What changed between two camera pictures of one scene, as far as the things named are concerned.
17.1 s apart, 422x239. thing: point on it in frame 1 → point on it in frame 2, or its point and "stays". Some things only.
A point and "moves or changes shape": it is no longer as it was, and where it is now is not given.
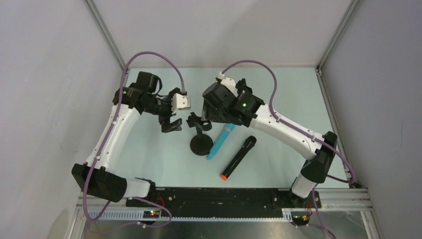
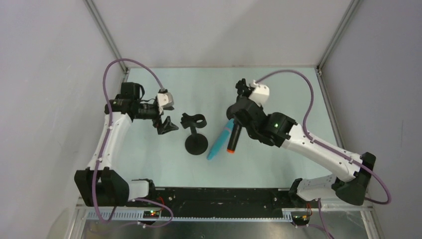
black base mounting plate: x=227 y=201 stays
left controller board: x=151 y=214 stays
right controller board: x=300 y=218 stays
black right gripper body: x=207 y=115 → x=242 y=116
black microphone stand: x=201 y=144 moves or changes shape
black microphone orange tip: x=249 y=143 → x=234 y=135
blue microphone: x=227 y=129 stays
